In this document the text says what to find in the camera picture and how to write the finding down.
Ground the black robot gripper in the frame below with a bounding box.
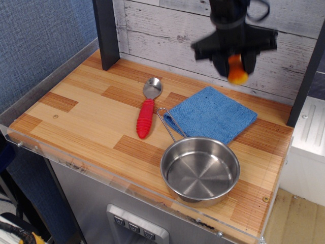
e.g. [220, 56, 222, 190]
[191, 22, 278, 77]

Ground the orange plush fish toy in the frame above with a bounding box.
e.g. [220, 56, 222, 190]
[227, 54, 248, 85]

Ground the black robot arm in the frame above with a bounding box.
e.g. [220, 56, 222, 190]
[191, 1, 278, 81]

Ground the folded blue cloth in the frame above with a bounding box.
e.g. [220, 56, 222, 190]
[164, 86, 257, 144]

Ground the small steel saucepan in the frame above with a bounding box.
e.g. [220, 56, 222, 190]
[156, 107, 241, 208]

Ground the white ribbed box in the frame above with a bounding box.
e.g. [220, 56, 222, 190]
[279, 97, 324, 206]

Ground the silver button control panel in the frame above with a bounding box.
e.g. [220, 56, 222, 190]
[106, 203, 170, 243]

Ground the clear acrylic table guard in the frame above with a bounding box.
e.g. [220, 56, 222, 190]
[1, 40, 293, 243]

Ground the dark right frame post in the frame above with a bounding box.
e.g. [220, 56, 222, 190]
[286, 23, 324, 128]

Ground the dark frame post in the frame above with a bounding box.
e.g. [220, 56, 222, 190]
[92, 0, 120, 71]
[286, 23, 324, 128]

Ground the red handled metal spoon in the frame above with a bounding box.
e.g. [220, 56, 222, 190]
[136, 77, 163, 139]

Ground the dark left frame post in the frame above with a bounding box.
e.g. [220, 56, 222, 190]
[92, 0, 120, 71]

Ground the black braided cable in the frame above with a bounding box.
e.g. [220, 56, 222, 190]
[0, 221, 39, 244]

